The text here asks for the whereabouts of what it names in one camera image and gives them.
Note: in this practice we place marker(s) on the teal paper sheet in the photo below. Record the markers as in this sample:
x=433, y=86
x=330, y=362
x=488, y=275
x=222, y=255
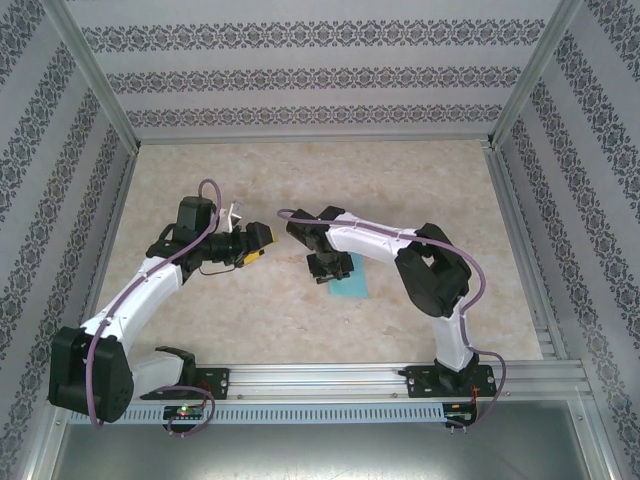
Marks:
x=357, y=285

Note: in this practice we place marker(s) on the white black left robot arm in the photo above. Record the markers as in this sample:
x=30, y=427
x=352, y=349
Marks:
x=140, y=295

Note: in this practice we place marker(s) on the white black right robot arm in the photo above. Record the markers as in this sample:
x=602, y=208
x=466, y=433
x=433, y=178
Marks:
x=365, y=240

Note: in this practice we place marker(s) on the grey metal sheet panel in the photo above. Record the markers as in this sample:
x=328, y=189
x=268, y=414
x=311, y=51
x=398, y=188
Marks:
x=320, y=450

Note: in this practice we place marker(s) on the left circuit board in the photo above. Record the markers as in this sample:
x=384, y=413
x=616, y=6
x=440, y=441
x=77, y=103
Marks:
x=182, y=412

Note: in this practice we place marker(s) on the circuit board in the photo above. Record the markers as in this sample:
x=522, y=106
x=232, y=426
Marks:
x=182, y=412
x=460, y=416

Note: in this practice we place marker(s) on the right circuit board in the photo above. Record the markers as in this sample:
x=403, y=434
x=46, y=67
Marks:
x=460, y=416

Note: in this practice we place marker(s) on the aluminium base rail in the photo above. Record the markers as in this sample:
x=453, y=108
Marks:
x=320, y=382

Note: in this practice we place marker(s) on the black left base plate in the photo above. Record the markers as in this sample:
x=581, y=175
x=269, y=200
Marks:
x=215, y=382

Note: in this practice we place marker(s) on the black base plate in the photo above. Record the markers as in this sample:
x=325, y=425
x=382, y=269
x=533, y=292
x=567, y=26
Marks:
x=215, y=382
x=420, y=382

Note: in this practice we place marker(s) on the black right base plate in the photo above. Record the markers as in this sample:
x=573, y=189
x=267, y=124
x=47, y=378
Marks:
x=420, y=382

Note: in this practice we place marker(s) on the aluminium frame post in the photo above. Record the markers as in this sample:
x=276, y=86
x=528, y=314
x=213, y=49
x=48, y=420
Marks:
x=535, y=70
x=95, y=75

